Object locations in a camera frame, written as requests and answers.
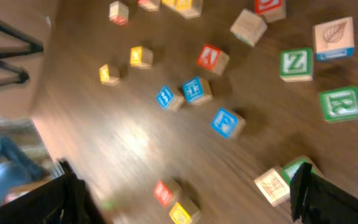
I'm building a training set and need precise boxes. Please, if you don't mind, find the wooden picture block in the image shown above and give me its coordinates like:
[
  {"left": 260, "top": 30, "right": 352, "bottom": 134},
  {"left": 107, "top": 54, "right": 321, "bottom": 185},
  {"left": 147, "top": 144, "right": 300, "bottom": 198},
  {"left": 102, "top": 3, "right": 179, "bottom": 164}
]
[{"left": 254, "top": 166, "right": 290, "bottom": 207}]

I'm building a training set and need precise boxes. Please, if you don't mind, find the red I block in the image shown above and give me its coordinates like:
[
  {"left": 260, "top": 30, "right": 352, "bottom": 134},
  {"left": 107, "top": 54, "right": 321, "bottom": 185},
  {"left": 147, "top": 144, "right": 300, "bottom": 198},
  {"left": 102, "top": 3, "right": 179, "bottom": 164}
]
[{"left": 153, "top": 179, "right": 182, "bottom": 208}]

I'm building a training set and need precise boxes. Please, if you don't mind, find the red A block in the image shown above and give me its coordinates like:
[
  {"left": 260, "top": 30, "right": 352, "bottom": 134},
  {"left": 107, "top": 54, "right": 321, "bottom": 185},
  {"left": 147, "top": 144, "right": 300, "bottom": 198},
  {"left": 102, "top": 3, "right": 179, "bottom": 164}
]
[{"left": 196, "top": 44, "right": 229, "bottom": 76}]

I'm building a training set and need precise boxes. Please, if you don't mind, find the blue E block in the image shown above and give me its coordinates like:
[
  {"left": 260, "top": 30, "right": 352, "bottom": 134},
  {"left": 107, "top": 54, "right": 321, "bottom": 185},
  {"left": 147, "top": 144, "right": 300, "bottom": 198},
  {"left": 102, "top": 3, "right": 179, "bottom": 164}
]
[{"left": 156, "top": 85, "right": 185, "bottom": 111}]

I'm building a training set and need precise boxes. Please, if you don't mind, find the blue F block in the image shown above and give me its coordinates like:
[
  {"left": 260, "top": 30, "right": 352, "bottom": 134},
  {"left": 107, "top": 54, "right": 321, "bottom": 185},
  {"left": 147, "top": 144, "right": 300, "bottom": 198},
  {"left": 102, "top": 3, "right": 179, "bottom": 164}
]
[{"left": 182, "top": 77, "right": 213, "bottom": 105}]

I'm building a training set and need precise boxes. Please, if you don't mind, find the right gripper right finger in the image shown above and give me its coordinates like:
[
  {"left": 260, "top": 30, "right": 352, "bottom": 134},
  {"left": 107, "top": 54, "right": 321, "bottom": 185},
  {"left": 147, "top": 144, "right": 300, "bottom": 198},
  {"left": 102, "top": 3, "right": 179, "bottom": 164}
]
[{"left": 290, "top": 162, "right": 358, "bottom": 224}]

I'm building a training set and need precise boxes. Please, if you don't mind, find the wooden block green side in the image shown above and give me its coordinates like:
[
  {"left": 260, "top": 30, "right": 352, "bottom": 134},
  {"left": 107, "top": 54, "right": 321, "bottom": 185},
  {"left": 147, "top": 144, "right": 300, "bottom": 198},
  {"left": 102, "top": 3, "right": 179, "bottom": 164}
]
[{"left": 230, "top": 9, "right": 267, "bottom": 47}]

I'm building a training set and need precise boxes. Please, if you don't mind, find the yellow block beside it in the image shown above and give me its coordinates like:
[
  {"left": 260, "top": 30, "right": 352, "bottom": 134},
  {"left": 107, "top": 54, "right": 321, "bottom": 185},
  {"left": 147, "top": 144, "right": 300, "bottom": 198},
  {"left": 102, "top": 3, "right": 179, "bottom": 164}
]
[{"left": 176, "top": 0, "right": 203, "bottom": 19}]

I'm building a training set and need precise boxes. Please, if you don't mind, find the blue P block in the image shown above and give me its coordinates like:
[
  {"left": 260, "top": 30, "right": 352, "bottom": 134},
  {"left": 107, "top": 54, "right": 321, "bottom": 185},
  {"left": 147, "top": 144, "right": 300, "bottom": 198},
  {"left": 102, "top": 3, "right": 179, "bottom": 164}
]
[{"left": 210, "top": 108, "right": 246, "bottom": 139}]

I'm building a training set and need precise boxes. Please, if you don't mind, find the yellow block lower left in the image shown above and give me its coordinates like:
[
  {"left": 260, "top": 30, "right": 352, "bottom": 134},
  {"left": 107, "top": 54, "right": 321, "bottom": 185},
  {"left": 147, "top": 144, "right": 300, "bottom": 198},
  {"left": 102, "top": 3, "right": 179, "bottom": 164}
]
[{"left": 130, "top": 46, "right": 154, "bottom": 69}]

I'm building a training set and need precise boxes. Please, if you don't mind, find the wooden leaf block blue side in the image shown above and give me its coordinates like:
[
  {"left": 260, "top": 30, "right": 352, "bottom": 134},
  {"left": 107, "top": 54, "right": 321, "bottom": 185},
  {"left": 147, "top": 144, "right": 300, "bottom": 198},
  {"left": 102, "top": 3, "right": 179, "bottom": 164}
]
[{"left": 313, "top": 17, "right": 355, "bottom": 61}]

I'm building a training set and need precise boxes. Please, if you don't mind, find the wooden block red side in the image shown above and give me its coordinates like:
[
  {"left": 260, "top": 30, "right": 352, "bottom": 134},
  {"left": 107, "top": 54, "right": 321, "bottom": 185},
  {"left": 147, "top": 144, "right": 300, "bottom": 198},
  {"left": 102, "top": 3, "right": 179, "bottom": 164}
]
[{"left": 109, "top": 1, "right": 129, "bottom": 25}]

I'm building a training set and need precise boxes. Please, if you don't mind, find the yellow block far left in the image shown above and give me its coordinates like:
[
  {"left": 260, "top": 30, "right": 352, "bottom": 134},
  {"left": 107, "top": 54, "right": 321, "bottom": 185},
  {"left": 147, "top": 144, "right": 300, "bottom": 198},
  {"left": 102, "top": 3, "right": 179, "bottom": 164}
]
[{"left": 99, "top": 64, "right": 121, "bottom": 86}]

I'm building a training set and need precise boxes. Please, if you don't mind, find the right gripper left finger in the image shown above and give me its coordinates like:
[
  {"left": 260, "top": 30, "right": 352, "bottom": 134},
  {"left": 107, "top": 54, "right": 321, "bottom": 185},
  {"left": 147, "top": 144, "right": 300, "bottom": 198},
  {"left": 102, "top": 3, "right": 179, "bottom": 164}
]
[{"left": 0, "top": 160, "right": 104, "bottom": 224}]

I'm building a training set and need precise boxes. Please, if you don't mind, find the red block top centre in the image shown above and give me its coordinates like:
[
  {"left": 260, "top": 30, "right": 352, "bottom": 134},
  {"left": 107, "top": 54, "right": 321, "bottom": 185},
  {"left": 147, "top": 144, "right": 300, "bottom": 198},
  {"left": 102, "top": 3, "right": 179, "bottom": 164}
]
[{"left": 255, "top": 0, "right": 287, "bottom": 23}]

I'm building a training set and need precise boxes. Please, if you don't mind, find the green V block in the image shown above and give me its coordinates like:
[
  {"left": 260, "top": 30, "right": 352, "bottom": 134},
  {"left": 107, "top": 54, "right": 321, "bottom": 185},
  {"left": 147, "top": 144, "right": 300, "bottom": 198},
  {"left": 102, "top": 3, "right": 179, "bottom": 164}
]
[{"left": 282, "top": 156, "right": 324, "bottom": 184}]

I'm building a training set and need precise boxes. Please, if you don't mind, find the person in blue jeans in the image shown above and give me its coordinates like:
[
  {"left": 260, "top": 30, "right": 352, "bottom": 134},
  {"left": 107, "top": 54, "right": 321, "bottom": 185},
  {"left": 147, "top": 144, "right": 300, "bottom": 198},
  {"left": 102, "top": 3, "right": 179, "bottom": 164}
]
[{"left": 0, "top": 134, "right": 47, "bottom": 204}]

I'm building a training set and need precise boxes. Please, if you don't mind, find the black tripod stand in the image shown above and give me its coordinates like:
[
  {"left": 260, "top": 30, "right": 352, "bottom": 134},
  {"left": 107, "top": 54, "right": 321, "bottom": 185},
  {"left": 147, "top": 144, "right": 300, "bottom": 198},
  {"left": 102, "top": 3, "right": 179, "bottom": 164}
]
[{"left": 0, "top": 20, "right": 44, "bottom": 87}]

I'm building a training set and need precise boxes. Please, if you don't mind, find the yellow C block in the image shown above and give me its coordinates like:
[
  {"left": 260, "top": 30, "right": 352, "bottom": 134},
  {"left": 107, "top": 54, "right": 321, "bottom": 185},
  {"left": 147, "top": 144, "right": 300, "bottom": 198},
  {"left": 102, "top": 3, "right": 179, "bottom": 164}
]
[{"left": 169, "top": 198, "right": 201, "bottom": 224}]

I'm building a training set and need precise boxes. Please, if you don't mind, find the yellow block upper left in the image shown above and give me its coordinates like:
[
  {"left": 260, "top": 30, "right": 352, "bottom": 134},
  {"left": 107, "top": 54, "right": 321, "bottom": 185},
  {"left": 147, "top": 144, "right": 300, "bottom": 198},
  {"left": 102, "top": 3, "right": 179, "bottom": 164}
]
[{"left": 162, "top": 0, "right": 177, "bottom": 11}]

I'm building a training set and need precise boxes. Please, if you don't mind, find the green R block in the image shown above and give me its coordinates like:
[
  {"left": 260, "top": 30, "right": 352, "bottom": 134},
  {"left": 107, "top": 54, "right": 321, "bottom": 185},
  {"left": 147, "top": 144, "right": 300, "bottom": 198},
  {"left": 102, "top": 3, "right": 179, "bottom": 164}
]
[{"left": 319, "top": 86, "right": 358, "bottom": 123}]

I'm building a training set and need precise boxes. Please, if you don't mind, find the green Z block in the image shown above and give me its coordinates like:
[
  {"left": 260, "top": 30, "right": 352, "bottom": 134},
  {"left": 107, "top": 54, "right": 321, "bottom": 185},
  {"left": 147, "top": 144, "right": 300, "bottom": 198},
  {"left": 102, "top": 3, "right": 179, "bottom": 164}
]
[{"left": 280, "top": 47, "right": 313, "bottom": 82}]

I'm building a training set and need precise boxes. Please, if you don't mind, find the red block left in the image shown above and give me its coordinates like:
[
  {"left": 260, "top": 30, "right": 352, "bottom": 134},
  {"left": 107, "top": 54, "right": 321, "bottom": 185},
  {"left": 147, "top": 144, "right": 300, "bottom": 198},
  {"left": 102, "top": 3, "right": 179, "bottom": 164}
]
[{"left": 138, "top": 0, "right": 161, "bottom": 12}]

